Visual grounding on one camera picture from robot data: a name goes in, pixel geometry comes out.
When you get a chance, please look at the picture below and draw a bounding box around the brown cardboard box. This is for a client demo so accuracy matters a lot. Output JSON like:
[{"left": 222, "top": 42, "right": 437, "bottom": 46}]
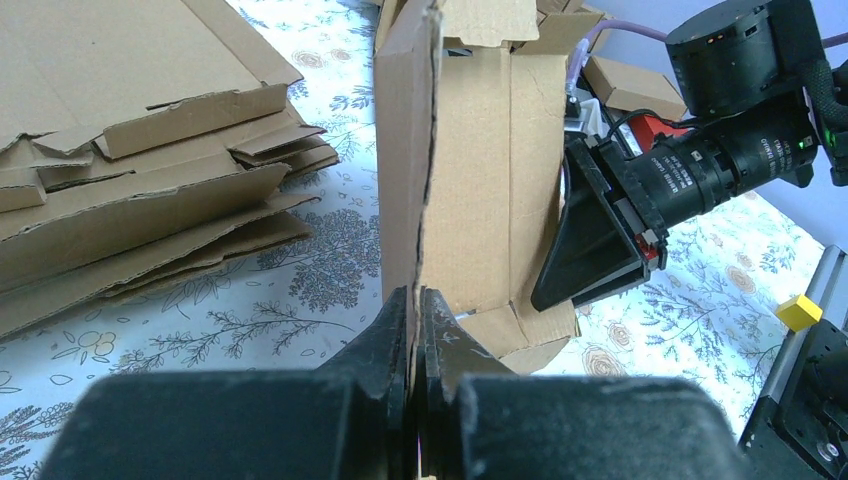
[{"left": 373, "top": 1, "right": 602, "bottom": 373}]

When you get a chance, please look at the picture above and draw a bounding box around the yellow small block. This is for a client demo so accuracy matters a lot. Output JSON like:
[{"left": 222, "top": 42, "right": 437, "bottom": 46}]
[{"left": 775, "top": 294, "right": 823, "bottom": 333}]

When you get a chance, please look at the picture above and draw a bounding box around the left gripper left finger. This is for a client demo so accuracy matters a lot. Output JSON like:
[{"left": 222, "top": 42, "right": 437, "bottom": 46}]
[{"left": 318, "top": 287, "right": 410, "bottom": 479}]

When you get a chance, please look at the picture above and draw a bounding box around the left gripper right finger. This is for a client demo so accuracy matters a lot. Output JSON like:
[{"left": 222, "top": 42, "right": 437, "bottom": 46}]
[{"left": 417, "top": 287, "right": 515, "bottom": 479}]

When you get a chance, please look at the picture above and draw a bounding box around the floral patterned table mat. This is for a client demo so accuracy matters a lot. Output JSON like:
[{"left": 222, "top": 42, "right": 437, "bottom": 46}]
[{"left": 1, "top": 1, "right": 823, "bottom": 479}]

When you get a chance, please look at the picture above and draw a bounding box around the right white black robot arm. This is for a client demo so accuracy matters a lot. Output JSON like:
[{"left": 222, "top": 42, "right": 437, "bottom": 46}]
[{"left": 530, "top": 1, "right": 847, "bottom": 312}]

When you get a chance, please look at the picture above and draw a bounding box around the red box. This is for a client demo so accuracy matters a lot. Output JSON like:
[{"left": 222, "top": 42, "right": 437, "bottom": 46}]
[{"left": 627, "top": 115, "right": 688, "bottom": 149}]

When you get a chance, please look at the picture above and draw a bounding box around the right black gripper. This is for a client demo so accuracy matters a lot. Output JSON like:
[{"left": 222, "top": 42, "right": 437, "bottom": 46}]
[{"left": 530, "top": 99, "right": 818, "bottom": 312}]

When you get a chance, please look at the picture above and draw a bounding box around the stack of flat cardboard blanks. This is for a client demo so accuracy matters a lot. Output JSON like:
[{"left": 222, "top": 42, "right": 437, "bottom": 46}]
[{"left": 1, "top": 1, "right": 339, "bottom": 336}]

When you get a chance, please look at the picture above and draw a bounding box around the folded brown box near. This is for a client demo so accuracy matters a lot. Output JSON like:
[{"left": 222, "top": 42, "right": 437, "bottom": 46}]
[{"left": 582, "top": 56, "right": 687, "bottom": 121}]

